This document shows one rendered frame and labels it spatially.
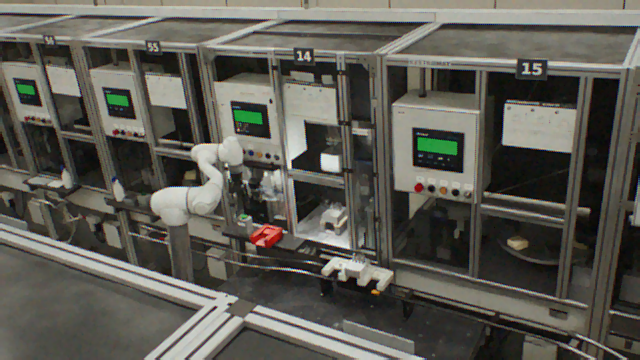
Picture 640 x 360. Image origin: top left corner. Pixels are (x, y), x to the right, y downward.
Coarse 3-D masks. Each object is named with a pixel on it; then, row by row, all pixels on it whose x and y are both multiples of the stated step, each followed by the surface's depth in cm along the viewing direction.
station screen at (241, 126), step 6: (234, 108) 325; (240, 108) 323; (246, 108) 321; (252, 108) 319; (258, 108) 317; (234, 114) 328; (240, 126) 329; (246, 126) 326; (252, 126) 324; (258, 126) 322; (240, 132) 330; (246, 132) 328; (252, 132) 326; (258, 132) 324; (264, 132) 321
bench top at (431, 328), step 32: (224, 288) 343; (256, 288) 340; (288, 288) 338; (320, 288) 335; (320, 320) 309; (352, 320) 307; (384, 320) 305; (416, 320) 303; (448, 320) 301; (416, 352) 282; (448, 352) 280
